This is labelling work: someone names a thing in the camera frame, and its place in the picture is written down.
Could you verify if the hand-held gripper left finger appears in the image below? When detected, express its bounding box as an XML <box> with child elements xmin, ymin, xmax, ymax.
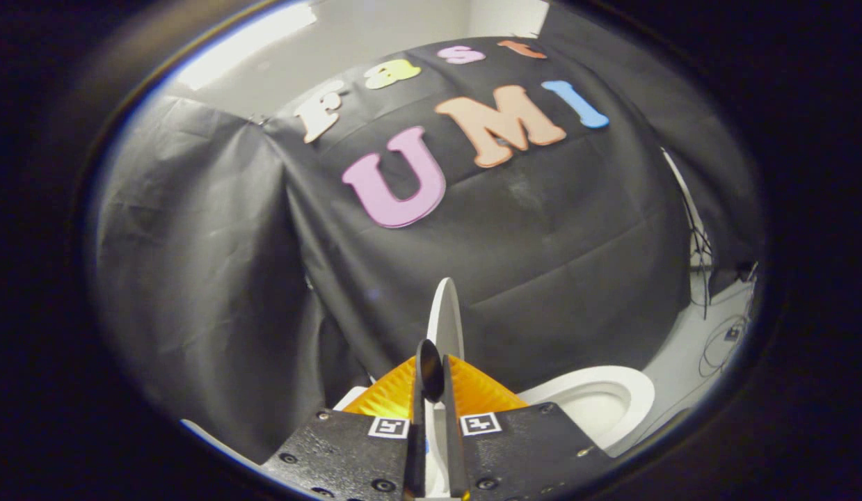
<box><xmin>260</xmin><ymin>339</ymin><xmax>444</xmax><ymax>501</ymax></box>

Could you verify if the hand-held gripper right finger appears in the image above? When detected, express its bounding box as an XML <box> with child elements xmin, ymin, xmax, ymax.
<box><xmin>441</xmin><ymin>353</ymin><xmax>616</xmax><ymax>499</ymax></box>

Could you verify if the white toilet lid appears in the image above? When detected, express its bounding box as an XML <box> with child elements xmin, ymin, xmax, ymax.
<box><xmin>425</xmin><ymin>277</ymin><xmax>468</xmax><ymax>498</ymax></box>

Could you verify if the white toilet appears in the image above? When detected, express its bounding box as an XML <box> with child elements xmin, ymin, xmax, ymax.
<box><xmin>333</xmin><ymin>365</ymin><xmax>656</xmax><ymax>459</ymax></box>

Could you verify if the black backdrop cloth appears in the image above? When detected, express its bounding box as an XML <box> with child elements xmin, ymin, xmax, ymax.
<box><xmin>90</xmin><ymin>0</ymin><xmax>765</xmax><ymax>466</ymax></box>

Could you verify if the black tripod stand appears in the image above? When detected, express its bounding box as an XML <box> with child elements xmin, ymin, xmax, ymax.
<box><xmin>662</xmin><ymin>148</ymin><xmax>715</xmax><ymax>321</ymax></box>

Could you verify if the tangle of black cables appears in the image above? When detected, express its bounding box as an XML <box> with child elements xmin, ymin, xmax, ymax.
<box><xmin>699</xmin><ymin>261</ymin><xmax>760</xmax><ymax>379</ymax></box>

